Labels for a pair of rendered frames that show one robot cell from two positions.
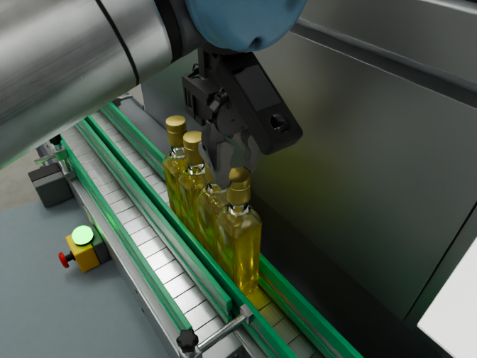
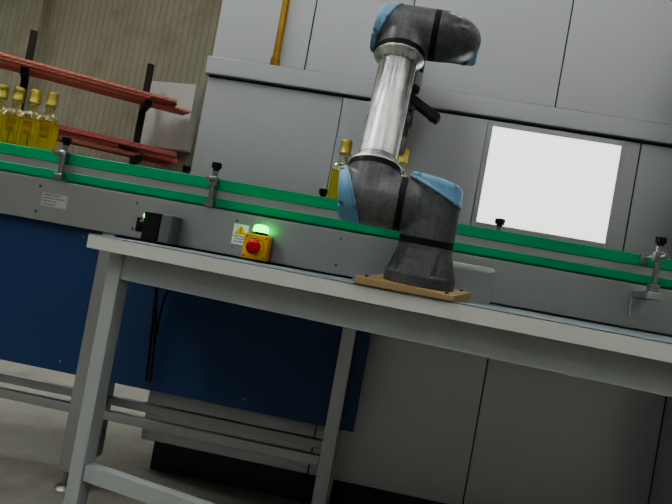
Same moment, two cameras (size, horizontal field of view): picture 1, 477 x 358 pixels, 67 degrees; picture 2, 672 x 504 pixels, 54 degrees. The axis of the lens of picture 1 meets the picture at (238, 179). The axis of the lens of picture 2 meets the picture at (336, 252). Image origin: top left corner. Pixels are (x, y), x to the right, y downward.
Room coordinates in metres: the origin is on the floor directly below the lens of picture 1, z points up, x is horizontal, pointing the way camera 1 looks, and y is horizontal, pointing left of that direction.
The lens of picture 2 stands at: (-0.88, 1.56, 0.77)
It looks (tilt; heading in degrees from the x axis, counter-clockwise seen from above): 1 degrees up; 313
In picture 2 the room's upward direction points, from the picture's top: 10 degrees clockwise
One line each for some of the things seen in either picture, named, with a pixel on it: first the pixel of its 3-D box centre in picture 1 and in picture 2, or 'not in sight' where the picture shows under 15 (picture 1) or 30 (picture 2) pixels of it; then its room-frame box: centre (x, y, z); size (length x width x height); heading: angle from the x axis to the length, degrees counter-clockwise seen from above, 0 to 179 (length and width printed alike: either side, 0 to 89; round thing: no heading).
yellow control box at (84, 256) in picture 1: (87, 248); (257, 248); (0.54, 0.36, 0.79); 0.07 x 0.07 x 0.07; 37
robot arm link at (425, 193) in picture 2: not in sight; (429, 207); (-0.05, 0.41, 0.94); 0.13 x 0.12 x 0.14; 37
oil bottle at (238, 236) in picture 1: (238, 251); not in sight; (0.38, 0.00, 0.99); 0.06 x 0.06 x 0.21; 36
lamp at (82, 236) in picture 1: (82, 234); (261, 229); (0.54, 0.36, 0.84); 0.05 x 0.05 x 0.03
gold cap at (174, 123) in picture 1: (177, 131); (345, 147); (0.52, 0.11, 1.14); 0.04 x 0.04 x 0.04
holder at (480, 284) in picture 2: not in sight; (453, 283); (0.10, 0.04, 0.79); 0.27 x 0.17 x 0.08; 127
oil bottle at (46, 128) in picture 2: not in sight; (45, 136); (1.28, 0.69, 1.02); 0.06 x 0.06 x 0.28; 37
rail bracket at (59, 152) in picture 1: (52, 160); (210, 184); (0.68, 0.45, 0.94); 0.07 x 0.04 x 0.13; 127
